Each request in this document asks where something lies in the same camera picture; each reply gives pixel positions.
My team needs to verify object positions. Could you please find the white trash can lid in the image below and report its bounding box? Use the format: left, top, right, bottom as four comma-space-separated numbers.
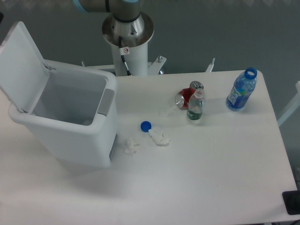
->
0, 22, 52, 113

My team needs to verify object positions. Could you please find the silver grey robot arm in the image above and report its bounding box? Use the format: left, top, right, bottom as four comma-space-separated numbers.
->
0, 0, 154, 48

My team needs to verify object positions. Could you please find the white plastic trash can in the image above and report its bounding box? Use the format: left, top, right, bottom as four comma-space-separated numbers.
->
8, 60, 118, 168

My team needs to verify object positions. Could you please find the blue bottle cap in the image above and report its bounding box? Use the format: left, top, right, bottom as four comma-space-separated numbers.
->
140, 121, 152, 133

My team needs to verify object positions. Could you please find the clear plastic bottle cap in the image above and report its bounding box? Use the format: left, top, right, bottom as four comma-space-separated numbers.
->
160, 110, 170, 117

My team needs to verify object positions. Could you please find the crushed red soda can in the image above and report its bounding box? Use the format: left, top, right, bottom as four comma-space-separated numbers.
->
174, 81, 204, 110

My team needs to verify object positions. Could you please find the crumpled white tissue left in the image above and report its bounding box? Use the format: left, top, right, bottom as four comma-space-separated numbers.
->
124, 137, 140, 155

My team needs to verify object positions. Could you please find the crumpled white tissue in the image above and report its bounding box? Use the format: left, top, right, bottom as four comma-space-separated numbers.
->
149, 126, 171, 146
124, 137, 140, 155

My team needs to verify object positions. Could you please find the crumpled white tissue right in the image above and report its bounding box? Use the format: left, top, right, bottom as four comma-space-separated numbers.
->
149, 126, 171, 146

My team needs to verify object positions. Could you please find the clear green label bottle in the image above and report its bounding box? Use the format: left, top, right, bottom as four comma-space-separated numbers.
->
187, 88, 205, 120

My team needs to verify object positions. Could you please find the blue plastic drink bottle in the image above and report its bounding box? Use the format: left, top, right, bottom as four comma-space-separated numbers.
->
226, 67, 257, 111

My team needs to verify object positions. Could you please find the black device at edge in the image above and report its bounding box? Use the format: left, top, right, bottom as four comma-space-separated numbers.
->
282, 190, 300, 215

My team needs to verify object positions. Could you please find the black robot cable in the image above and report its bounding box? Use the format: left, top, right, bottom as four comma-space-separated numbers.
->
105, 0, 133, 76

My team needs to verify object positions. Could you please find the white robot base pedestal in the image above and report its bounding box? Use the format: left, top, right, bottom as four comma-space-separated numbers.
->
88, 43, 167, 76

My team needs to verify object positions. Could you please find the white frame at right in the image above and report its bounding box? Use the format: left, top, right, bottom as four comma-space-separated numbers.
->
277, 81, 300, 127

